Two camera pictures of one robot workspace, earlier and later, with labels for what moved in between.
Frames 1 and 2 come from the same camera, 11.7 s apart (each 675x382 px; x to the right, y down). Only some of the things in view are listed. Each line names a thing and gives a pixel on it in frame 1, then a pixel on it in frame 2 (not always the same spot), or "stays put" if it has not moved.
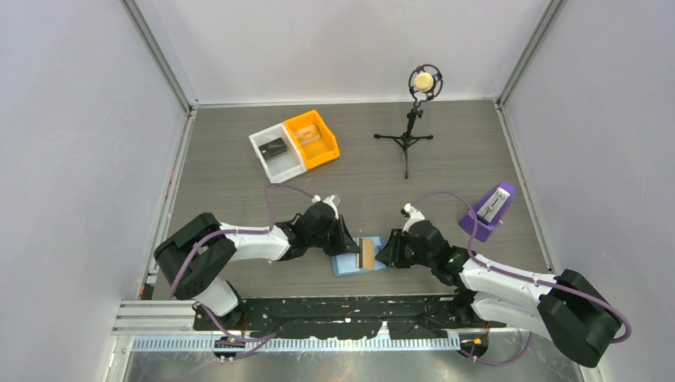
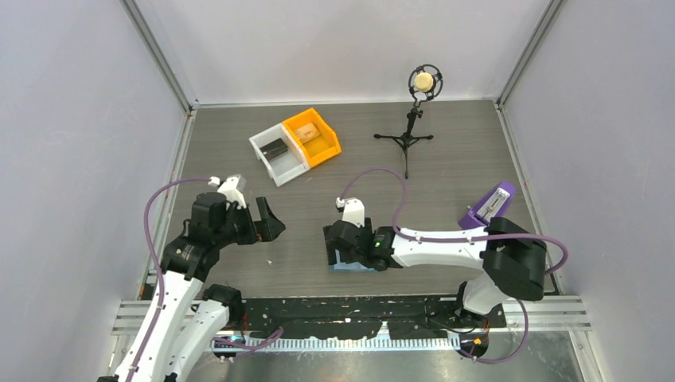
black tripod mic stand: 407,138 stays put
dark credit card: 272,149 stays put
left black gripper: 344,243 to 265,229
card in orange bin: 307,134 stays put
